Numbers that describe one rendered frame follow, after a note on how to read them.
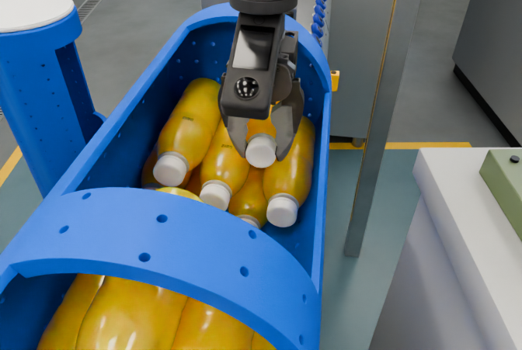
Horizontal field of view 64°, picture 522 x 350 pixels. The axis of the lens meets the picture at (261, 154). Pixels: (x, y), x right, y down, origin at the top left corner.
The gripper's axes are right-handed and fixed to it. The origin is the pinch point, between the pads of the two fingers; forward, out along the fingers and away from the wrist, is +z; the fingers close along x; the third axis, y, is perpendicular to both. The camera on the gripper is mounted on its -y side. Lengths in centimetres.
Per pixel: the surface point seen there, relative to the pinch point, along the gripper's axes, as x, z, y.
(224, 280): -1.8, -10.6, -26.1
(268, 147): -1.0, -1.8, -0.6
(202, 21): 10.3, -11.8, 13.3
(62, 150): 69, 45, 48
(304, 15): 0, 18, 97
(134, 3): 182, 109, 349
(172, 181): 10.5, 1.7, -5.1
